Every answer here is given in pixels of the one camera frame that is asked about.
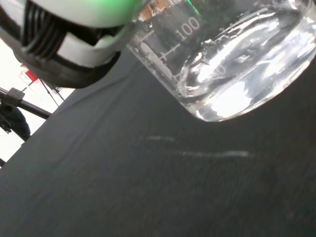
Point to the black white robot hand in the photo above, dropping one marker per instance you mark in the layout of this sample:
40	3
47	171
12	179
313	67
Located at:
74	37

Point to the black tripod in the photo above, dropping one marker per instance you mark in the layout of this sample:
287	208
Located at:
19	101

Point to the black bench cloth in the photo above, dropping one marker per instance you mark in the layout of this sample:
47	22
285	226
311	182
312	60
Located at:
148	172

